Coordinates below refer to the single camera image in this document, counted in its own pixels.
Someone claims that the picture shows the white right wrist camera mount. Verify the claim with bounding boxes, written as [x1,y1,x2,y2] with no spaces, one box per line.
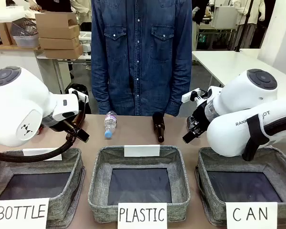
[182,88,208,104]

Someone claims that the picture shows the tilted clear plastic bin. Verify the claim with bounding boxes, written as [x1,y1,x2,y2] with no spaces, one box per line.
[10,18,39,37]

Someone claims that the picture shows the person right forearm denim sleeve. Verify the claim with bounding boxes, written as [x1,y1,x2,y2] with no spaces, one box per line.
[91,59,110,115]

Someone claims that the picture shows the bystander in black top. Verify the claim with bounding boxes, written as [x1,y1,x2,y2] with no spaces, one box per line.
[192,0,210,26]

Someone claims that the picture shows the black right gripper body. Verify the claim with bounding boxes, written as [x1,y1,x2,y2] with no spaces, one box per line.
[189,102,212,139]

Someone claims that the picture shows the grey fabric basket bottle label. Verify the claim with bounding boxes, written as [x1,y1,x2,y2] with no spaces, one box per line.
[0,147,86,229]

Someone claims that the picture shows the white paper sign CAN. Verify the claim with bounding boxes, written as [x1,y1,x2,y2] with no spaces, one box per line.
[225,201,278,229]

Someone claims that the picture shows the person left forearm denim sleeve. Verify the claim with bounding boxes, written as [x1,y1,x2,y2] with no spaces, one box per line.
[164,59,193,117]

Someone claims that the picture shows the grey fabric basket plastic label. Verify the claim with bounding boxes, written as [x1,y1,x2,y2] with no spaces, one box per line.
[87,145,191,224]

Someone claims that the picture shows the black stand pole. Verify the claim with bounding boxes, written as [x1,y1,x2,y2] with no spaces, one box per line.
[235,0,255,52]

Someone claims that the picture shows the white box machine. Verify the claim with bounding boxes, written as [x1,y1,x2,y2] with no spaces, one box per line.
[211,6,239,29]

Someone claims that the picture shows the white desk with legs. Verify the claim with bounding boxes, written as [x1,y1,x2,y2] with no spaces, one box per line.
[192,49,286,88]

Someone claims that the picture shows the small plastic bottle blue cap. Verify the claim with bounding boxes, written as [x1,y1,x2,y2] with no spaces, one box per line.
[103,111,118,140]

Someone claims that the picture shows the grey fabric basket can label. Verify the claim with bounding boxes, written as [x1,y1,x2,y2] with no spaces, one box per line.
[194,146,286,227]

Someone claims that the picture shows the clear plastic storage bin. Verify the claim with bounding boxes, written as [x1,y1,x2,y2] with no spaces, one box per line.
[13,35,40,48]

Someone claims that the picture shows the white paper sign BOTTLE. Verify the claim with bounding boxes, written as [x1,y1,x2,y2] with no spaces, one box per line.
[0,198,50,229]

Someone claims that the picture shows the white background counter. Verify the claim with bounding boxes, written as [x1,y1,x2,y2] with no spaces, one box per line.
[0,44,45,81]

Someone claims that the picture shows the blank white card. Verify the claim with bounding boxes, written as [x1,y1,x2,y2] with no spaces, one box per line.
[123,144,161,157]
[22,147,62,161]

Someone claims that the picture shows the small open cardboard box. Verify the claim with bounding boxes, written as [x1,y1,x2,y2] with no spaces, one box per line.
[0,21,17,46]

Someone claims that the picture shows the black right arm cable sleeve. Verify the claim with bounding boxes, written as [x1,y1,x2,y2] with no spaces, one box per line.
[242,114,286,162]

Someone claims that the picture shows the person torso denim shirt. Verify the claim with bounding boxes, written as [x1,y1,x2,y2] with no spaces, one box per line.
[90,0,193,117]

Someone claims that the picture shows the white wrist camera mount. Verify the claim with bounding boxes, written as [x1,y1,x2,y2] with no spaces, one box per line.
[68,87,89,102]
[182,88,208,104]

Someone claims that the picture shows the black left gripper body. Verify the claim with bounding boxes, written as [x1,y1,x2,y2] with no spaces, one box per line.
[52,116,78,138]

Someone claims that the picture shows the large cardboard box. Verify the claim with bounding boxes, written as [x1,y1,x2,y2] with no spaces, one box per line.
[35,11,80,30]

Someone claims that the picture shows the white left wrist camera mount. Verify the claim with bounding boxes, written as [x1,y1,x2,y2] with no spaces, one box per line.
[68,87,89,102]

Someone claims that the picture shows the flat cardboard box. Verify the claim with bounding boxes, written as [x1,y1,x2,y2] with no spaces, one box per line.
[43,44,83,60]
[39,37,81,50]
[37,24,81,40]

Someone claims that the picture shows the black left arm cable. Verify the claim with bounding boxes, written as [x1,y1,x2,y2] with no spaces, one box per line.
[0,133,77,163]

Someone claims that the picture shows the black backpack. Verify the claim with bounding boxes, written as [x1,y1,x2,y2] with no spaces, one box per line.
[65,83,92,115]

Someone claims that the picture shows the white paper sign PLASTIC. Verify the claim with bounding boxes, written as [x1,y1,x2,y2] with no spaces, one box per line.
[117,202,168,229]

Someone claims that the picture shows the bystander in white clothes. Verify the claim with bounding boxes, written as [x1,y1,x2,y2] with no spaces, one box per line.
[233,0,269,50]

